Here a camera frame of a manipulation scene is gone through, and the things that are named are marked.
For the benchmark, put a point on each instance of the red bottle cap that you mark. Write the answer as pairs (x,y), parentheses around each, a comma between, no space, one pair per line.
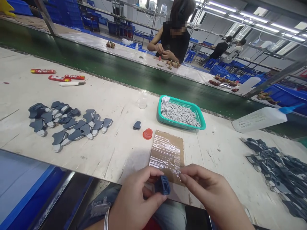
(148,134)

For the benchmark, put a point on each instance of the green plastic basket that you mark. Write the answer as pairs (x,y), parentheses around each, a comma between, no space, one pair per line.
(163,117)

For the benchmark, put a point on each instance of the short red packet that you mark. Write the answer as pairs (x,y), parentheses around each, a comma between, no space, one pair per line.
(56,78)

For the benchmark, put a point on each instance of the white utility knife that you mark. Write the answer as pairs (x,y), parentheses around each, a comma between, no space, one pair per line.
(70,83)

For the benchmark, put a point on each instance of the pair of brown toy figures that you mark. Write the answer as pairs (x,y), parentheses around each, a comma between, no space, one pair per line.
(111,44)

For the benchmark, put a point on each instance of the stack of blue crates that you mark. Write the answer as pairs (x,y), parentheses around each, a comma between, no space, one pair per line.
(69,12)

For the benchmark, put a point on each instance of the small grey plastic piece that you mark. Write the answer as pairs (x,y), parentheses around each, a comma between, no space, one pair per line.
(178,173)

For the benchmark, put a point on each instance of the red packet with yellow end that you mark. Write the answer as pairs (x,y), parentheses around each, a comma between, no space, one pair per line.
(74,77)

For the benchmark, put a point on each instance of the long red packet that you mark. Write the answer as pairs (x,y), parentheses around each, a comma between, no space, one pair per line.
(43,71)

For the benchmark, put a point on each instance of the pile of assembled blue-grey parts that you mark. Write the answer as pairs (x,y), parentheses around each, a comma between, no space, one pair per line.
(72,124)

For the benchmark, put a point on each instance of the blue housing with grey insert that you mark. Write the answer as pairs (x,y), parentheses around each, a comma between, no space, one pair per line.
(136,125)

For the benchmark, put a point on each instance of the row of brown toy figures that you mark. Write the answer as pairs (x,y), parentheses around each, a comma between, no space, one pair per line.
(224,82)

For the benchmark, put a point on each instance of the white glue bottle blue nozzle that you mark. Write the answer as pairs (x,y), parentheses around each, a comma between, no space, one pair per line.
(259,119)

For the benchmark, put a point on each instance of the dark blue plastic housing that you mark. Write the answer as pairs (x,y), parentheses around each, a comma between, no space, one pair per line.
(163,185)

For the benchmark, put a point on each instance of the small white dropper bottle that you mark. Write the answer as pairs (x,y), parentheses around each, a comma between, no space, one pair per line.
(137,47)

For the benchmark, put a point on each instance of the large blue bin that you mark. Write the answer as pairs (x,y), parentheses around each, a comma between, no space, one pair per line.
(287,94)

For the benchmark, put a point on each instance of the heap of grey pieces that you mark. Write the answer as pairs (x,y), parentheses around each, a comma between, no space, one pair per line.
(182,115)

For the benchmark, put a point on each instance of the white plastic jug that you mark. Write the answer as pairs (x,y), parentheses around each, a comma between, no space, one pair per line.
(249,85)

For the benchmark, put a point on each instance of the person's right hand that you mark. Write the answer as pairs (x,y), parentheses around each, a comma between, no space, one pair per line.
(211,189)

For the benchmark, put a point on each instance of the small clear bottle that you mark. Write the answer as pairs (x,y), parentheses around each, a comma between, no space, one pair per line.
(143,102)

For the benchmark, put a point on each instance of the cardboard sheet with clear tape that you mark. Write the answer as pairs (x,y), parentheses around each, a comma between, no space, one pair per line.
(168,148)

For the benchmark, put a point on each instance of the blue tray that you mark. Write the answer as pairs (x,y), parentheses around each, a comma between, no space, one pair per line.
(19,184)

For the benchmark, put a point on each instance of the person's left hand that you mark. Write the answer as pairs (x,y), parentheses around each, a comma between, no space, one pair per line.
(134,203)

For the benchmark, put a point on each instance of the blue plastic stool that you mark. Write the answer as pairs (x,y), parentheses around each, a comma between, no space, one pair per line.
(190,57)
(211,64)

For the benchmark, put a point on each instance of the brown toy figures beside bin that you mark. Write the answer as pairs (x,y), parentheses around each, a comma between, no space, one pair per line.
(267,97)

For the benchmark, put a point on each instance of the cluster of brown toy figures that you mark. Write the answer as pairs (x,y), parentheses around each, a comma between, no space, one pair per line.
(173,64)

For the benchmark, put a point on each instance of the pile of empty blue shells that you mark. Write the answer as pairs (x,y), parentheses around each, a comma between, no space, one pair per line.
(280,167)

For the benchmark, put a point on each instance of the green conveyor belt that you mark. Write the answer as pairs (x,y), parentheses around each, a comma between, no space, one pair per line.
(120,69)

